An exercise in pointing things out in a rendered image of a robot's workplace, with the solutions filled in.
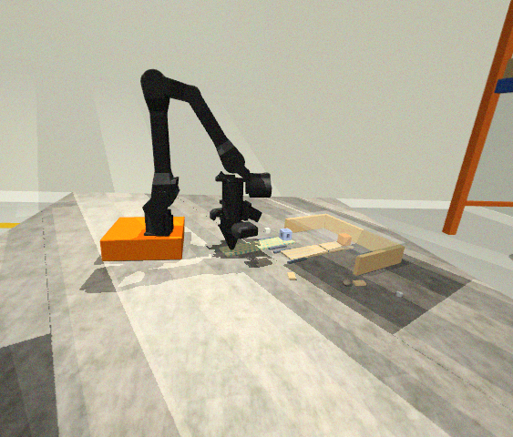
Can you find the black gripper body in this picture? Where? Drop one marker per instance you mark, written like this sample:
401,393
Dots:
231,215

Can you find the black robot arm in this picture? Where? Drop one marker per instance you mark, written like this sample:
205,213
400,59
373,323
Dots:
157,90

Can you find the tan u-shaped low wall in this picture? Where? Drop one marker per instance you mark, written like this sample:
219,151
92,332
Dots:
373,249

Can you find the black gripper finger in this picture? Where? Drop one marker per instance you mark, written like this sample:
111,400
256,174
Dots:
230,238
222,231

